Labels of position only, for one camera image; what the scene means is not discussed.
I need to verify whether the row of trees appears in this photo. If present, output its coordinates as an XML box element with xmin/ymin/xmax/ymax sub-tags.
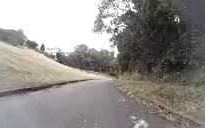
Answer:
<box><xmin>0</xmin><ymin>24</ymin><xmax>120</xmax><ymax>76</ymax></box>

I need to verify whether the grey asphalt road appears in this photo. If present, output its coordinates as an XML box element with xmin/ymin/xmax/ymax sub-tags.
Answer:
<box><xmin>0</xmin><ymin>79</ymin><xmax>205</xmax><ymax>128</ymax></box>

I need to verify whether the white building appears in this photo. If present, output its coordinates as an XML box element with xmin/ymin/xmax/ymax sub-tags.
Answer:
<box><xmin>45</xmin><ymin>47</ymin><xmax>62</xmax><ymax>57</ymax></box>

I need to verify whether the wood of dark trees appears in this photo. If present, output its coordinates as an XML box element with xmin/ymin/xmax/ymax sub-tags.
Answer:
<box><xmin>92</xmin><ymin>0</ymin><xmax>205</xmax><ymax>84</ymax></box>

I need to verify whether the robot's own part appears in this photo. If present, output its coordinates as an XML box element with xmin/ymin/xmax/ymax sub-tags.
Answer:
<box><xmin>133</xmin><ymin>119</ymin><xmax>150</xmax><ymax>128</ymax></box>

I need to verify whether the concrete kerb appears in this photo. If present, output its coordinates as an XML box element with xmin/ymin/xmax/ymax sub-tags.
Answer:
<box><xmin>0</xmin><ymin>78</ymin><xmax>94</xmax><ymax>100</ymax></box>

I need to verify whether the dry grass verge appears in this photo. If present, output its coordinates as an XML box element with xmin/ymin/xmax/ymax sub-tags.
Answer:
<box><xmin>112</xmin><ymin>74</ymin><xmax>205</xmax><ymax>125</ymax></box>

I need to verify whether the dry grass slope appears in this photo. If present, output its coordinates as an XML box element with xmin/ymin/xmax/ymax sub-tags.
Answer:
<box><xmin>0</xmin><ymin>36</ymin><xmax>112</xmax><ymax>92</ymax></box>

